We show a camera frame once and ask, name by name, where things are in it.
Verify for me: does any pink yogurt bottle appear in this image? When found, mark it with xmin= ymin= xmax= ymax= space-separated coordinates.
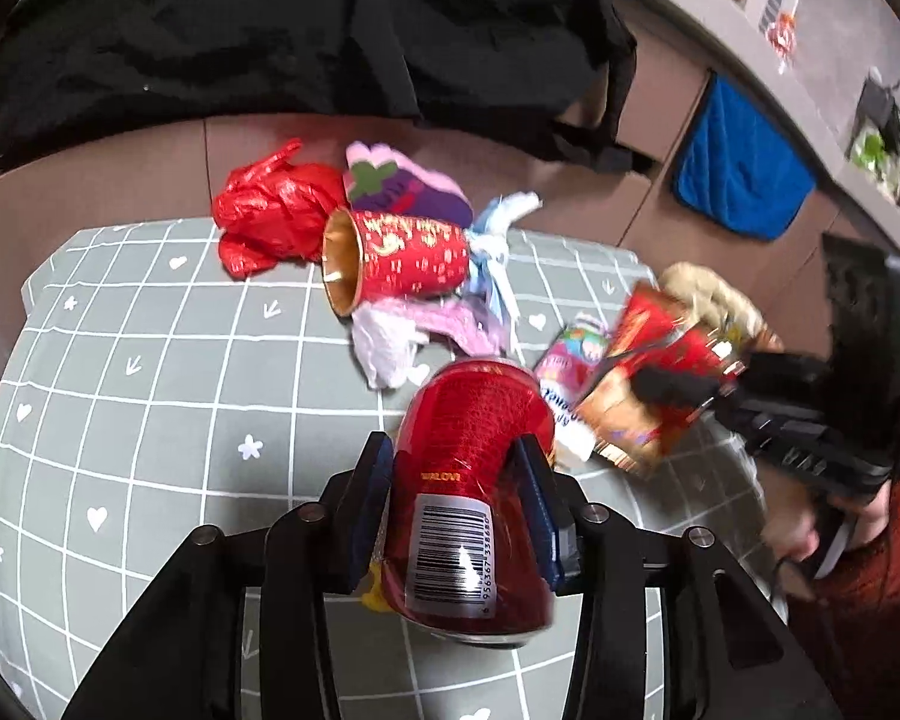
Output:
xmin=532 ymin=313 xmax=616 ymax=466

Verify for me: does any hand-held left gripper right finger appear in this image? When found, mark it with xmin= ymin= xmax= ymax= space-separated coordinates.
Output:
xmin=510 ymin=435 xmax=845 ymax=720

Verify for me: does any white and blue cloth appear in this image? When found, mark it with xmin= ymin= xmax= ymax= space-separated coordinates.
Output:
xmin=465 ymin=191 xmax=545 ymax=350

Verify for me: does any red drink can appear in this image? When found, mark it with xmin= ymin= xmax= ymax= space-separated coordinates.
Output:
xmin=379 ymin=358 xmax=560 ymax=650

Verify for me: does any beige cloth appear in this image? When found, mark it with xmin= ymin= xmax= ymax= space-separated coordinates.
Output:
xmin=660 ymin=261 xmax=785 ymax=353

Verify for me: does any red and white ornament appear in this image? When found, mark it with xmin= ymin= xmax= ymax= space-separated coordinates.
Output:
xmin=765 ymin=11 xmax=797 ymax=59

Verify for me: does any green plant in black pot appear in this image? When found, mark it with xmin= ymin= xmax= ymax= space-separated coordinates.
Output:
xmin=847 ymin=75 xmax=900 ymax=182

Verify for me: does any brown cabinet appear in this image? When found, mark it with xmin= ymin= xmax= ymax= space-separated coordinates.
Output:
xmin=0 ymin=11 xmax=900 ymax=361

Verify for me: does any red plastic bag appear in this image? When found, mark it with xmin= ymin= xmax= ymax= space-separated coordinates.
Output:
xmin=211 ymin=137 xmax=350 ymax=280

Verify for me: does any small yellow object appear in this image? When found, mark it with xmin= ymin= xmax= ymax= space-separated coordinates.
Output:
xmin=356 ymin=562 xmax=392 ymax=614

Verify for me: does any black cloth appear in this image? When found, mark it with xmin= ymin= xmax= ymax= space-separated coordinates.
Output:
xmin=0 ymin=0 xmax=638 ymax=173

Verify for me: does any person's right hand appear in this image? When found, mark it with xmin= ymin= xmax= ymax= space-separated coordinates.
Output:
xmin=761 ymin=484 xmax=897 ymax=601

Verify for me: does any red and gold paper cup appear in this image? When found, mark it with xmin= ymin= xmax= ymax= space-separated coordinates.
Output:
xmin=321 ymin=208 xmax=472 ymax=316

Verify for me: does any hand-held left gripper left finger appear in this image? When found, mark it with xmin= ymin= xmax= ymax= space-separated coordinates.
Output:
xmin=60 ymin=431 xmax=398 ymax=720

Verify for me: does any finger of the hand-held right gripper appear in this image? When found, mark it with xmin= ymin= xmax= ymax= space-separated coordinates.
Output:
xmin=634 ymin=366 xmax=730 ymax=406

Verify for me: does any red snack packet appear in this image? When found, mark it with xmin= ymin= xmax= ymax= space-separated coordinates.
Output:
xmin=574 ymin=281 xmax=751 ymax=481

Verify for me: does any grey checked tablecloth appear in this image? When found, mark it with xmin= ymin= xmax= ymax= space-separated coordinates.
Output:
xmin=0 ymin=217 xmax=788 ymax=720

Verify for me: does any pink and white crumpled wrapper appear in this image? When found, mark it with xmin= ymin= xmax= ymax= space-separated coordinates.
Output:
xmin=351 ymin=296 xmax=507 ymax=391

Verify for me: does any blue towel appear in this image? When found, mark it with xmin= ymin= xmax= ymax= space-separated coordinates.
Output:
xmin=671 ymin=75 xmax=818 ymax=241

